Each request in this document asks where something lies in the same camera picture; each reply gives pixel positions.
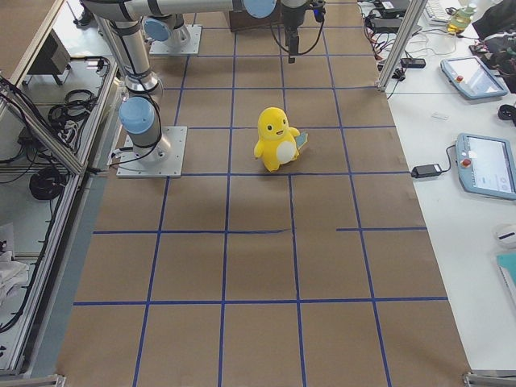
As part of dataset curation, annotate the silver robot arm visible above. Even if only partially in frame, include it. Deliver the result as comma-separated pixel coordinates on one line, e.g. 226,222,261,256
144,14,190,48
84,1,277,94

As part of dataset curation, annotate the aluminium frame post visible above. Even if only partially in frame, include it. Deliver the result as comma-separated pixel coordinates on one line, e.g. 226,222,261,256
376,0,427,91

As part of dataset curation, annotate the black power adapter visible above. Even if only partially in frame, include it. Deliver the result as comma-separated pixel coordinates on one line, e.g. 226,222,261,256
410,164,443,179

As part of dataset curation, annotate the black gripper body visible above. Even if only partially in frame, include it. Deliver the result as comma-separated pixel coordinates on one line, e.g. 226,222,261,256
281,0,306,55

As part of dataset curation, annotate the blue teach pendant far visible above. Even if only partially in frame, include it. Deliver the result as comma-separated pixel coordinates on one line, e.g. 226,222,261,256
440,56,509,100

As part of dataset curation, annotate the blue teach pendant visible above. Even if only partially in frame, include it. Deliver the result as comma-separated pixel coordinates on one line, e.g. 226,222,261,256
440,56,509,100
456,133,515,201

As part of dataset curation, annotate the blue teach pendant near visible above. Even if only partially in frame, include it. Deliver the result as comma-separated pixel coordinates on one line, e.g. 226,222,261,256
456,133,515,201

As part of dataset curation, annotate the yellow liquid bottle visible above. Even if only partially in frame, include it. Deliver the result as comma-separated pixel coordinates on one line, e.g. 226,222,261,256
447,3,477,35

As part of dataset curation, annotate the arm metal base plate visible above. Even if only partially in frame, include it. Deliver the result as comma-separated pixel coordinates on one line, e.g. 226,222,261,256
116,126,188,178
148,24,202,56

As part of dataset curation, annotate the yellow plush dinosaur toy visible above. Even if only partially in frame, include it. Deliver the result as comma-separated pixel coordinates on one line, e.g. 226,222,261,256
253,107,308,173

